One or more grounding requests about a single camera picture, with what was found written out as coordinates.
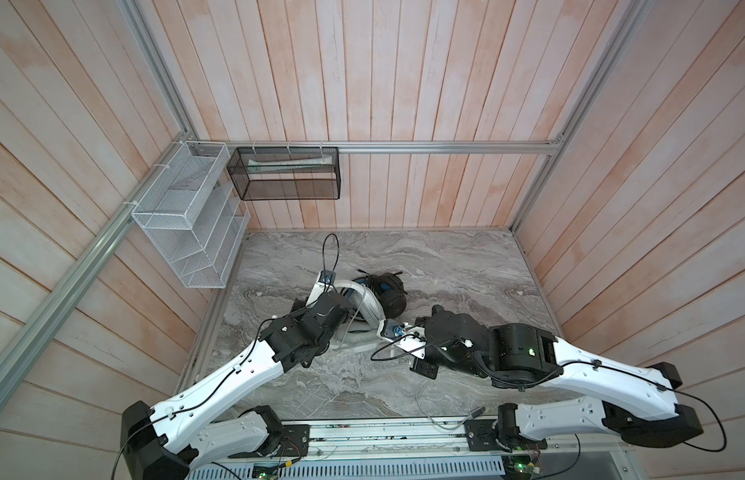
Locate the black wire mesh basket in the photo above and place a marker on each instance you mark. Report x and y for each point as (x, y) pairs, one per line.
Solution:
(285, 173)

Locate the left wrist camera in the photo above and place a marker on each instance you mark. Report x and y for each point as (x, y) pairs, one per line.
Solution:
(327, 278)

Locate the white wire mesh shelf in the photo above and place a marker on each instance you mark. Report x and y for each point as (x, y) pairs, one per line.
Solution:
(192, 216)

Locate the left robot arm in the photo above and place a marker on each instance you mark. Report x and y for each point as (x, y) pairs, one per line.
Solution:
(170, 439)

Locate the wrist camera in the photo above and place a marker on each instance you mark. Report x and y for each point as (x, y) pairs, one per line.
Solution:
(410, 338)
(327, 278)

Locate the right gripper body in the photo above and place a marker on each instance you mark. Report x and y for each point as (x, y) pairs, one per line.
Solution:
(434, 356)

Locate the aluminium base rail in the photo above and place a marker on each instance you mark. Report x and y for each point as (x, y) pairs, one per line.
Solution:
(415, 448)

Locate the white headphones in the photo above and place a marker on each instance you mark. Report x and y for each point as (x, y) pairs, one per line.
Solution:
(359, 333)

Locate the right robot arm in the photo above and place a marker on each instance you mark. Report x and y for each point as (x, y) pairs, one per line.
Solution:
(638, 405)

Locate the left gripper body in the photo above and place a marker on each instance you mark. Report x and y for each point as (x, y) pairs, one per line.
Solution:
(299, 309)

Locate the black headphones with blue band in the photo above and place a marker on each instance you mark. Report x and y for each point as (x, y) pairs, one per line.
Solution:
(389, 289)

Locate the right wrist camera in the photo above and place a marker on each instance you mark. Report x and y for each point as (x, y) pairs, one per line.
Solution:
(410, 338)

